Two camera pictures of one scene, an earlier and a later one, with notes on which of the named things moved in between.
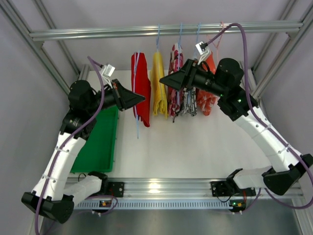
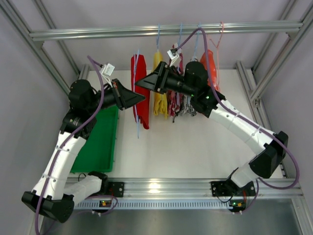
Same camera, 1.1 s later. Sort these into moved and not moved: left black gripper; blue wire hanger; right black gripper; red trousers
Moved: right black gripper
Not moved: left black gripper; red trousers; blue wire hanger
